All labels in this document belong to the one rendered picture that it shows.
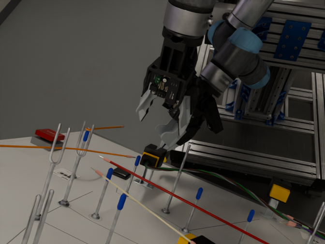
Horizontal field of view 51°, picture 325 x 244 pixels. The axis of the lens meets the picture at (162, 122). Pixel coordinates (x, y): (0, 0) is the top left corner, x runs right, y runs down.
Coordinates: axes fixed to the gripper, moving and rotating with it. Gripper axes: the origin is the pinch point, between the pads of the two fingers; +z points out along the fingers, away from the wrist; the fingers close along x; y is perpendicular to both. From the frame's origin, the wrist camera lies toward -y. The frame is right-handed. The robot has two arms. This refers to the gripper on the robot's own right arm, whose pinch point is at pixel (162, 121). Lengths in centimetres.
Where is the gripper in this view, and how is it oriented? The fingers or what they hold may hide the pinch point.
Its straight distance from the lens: 69.8
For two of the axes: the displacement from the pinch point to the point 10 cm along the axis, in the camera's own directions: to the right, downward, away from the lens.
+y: -3.1, 4.6, -8.3
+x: 9.3, 3.4, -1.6
